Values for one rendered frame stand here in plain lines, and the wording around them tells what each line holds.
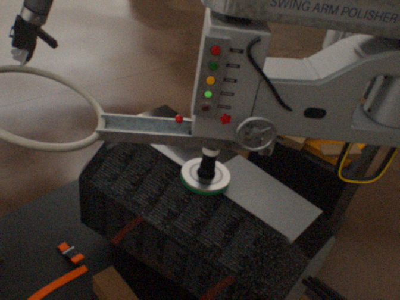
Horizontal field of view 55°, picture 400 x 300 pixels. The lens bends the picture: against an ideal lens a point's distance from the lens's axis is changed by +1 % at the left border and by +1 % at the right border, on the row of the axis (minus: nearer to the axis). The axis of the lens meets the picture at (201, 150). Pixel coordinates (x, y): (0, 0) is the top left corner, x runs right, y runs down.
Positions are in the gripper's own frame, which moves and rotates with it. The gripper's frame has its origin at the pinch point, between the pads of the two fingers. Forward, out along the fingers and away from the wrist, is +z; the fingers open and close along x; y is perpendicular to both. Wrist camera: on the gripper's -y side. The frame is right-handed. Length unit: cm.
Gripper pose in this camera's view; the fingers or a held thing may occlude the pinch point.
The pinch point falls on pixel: (24, 63)
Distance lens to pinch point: 174.0
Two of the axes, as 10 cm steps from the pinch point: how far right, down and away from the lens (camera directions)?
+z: -5.2, 6.9, 5.0
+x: 4.4, 7.2, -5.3
